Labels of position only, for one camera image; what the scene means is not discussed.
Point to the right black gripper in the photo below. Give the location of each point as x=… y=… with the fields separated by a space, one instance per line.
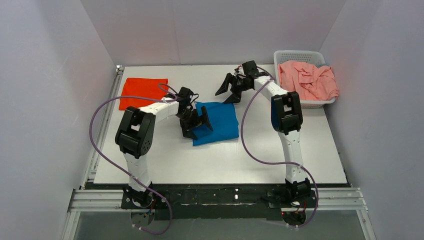
x=236 y=85

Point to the folded orange t shirt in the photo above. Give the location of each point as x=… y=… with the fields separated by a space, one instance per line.
x=141 y=87

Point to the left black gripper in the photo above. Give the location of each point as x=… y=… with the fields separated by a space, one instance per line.
x=192 y=121

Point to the blue t shirt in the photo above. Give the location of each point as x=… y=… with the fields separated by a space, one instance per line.
x=222 y=118

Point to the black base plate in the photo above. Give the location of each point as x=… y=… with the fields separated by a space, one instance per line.
x=217 y=201

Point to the white plastic basket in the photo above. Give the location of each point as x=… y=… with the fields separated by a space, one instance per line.
x=311 y=57

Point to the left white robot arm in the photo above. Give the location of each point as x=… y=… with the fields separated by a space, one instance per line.
x=136 y=131

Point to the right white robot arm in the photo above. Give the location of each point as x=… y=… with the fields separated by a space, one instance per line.
x=286 y=119

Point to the aluminium frame rail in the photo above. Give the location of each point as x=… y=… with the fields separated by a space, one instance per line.
x=96 y=213

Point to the pink t shirt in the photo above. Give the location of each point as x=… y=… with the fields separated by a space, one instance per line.
x=312 y=83

